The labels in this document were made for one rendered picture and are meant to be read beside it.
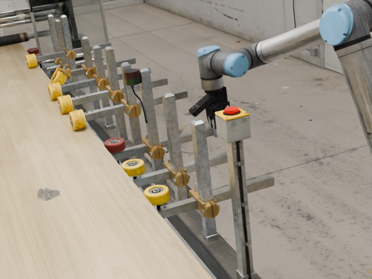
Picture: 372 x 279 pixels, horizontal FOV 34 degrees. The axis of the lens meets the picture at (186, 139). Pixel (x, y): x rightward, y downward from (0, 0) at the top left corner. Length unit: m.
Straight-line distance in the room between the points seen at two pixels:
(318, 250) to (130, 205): 1.56
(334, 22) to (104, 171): 0.92
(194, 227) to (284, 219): 1.46
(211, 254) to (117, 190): 0.37
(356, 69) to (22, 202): 1.13
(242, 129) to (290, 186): 2.31
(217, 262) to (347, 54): 0.75
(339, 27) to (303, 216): 1.84
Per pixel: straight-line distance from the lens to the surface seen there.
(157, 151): 2.39
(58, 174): 2.23
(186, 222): 2.18
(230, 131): 1.60
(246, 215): 1.75
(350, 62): 1.93
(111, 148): 2.38
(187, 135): 2.49
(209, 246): 2.03
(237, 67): 2.33
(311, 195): 3.80
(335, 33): 1.92
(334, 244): 3.32
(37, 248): 1.79
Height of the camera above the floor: 1.77
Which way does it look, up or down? 22 degrees down
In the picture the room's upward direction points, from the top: 7 degrees counter-clockwise
